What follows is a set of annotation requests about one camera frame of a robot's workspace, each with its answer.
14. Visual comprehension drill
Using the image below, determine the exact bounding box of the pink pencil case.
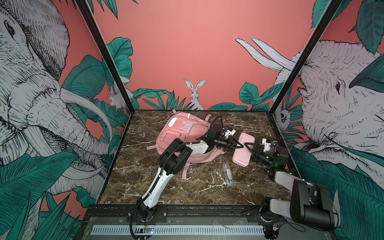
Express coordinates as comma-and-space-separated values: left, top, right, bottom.
232, 132, 255, 167

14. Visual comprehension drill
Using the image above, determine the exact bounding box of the pink student backpack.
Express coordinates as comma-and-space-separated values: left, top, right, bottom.
147, 111, 224, 180

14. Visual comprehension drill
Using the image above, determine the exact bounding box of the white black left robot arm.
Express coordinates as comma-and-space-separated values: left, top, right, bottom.
131, 137, 244, 222

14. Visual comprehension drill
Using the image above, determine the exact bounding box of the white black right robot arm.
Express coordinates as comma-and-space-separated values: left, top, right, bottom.
245, 143, 339, 231

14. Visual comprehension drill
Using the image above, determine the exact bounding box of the clear plastic small case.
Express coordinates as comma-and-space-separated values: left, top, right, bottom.
223, 163, 235, 187

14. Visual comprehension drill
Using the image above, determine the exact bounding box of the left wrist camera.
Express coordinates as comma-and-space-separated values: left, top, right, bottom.
206, 124, 236, 140

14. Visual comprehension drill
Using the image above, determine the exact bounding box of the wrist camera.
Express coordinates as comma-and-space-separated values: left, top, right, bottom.
206, 124, 236, 140
262, 138, 276, 153

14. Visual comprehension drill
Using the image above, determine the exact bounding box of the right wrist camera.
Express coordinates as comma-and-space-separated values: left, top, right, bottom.
262, 138, 276, 153

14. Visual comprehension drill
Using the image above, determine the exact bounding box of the black front mounting rail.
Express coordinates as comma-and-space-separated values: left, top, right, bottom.
84, 204, 284, 225

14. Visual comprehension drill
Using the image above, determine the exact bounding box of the white perforated cable tray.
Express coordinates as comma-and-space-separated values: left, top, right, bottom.
90, 225, 264, 236

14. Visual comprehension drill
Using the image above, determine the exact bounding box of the black right corner frame post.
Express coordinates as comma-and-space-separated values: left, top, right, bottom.
269, 0, 343, 115

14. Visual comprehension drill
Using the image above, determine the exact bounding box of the black corner frame post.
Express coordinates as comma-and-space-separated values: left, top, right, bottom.
269, 0, 343, 115
76, 0, 135, 114

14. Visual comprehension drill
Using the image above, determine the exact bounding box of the black left corner frame post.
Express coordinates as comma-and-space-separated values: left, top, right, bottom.
76, 0, 135, 114

